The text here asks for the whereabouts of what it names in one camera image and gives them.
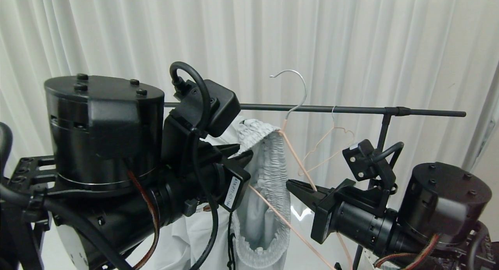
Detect black cable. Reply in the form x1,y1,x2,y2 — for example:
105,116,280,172
0,62,219,270

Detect white curtain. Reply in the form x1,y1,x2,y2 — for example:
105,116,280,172
0,0,499,239

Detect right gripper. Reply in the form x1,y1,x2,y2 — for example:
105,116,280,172
311,179,406,259

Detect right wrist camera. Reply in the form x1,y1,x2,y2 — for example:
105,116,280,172
342,139,405,194

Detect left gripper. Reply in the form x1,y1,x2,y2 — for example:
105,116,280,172
57,141,254,270

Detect black clothes rack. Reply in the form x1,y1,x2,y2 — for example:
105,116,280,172
164,102,467,270

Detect pale grey shorts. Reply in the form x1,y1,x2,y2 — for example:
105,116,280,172
148,115,292,270

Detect pink clothes hanger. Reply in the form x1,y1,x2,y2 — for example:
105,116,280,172
249,70,353,270
298,106,356,176

